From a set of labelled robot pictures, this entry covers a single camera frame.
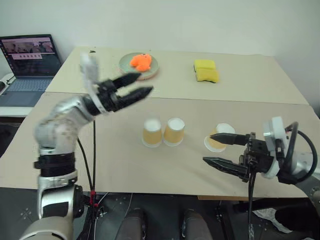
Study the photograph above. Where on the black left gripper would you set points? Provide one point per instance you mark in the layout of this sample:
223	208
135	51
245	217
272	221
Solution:
108	96

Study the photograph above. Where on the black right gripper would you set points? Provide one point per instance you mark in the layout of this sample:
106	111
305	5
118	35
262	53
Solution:
257	157

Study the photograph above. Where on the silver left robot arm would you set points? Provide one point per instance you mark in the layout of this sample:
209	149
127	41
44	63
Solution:
60	117

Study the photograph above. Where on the orange paper cup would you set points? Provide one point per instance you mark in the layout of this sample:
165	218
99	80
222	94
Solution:
151	133
173	132
220	128

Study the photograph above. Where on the pale green round plate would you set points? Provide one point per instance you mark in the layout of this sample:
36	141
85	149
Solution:
125	63

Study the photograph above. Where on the orange plush toy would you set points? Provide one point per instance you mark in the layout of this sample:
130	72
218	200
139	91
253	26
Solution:
141	62

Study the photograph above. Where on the small black object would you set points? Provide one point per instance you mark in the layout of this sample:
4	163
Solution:
92	51

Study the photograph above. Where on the crumpled white plastic sheet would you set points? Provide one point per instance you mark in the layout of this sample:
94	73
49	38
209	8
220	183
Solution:
265	215

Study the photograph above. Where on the yellow sponge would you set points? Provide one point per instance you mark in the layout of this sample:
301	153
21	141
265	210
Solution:
207	75
205	64

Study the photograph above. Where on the dark grey rounded shape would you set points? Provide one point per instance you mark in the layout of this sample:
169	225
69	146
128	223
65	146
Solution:
132	225
197	225

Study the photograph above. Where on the open grey laptop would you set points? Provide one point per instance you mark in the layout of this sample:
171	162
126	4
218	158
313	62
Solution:
30	60

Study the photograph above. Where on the red clamp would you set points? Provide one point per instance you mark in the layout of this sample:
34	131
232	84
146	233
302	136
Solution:
93	197

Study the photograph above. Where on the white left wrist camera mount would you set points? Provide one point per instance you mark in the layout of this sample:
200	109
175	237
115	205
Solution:
89	67

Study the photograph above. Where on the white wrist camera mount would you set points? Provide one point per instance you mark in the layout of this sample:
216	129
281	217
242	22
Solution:
275	127
89	67

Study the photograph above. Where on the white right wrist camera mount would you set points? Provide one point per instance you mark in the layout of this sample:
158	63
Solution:
275	127

